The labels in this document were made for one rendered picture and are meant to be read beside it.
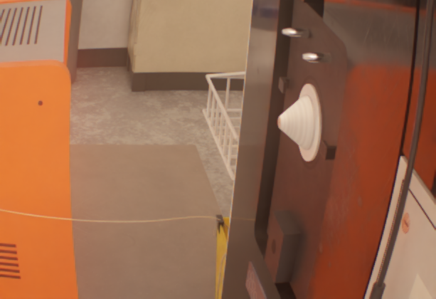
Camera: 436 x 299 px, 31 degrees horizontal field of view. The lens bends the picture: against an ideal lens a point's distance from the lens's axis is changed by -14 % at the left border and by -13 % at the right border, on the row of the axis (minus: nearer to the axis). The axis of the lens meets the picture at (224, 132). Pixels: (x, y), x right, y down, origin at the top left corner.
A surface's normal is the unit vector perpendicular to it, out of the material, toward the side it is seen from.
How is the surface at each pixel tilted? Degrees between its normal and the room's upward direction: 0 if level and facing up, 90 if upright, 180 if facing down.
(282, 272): 90
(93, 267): 0
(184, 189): 0
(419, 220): 90
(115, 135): 0
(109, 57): 90
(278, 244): 90
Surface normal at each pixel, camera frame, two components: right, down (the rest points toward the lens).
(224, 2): 0.19, 0.42
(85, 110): 0.09, -0.91
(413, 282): -0.98, 0.00
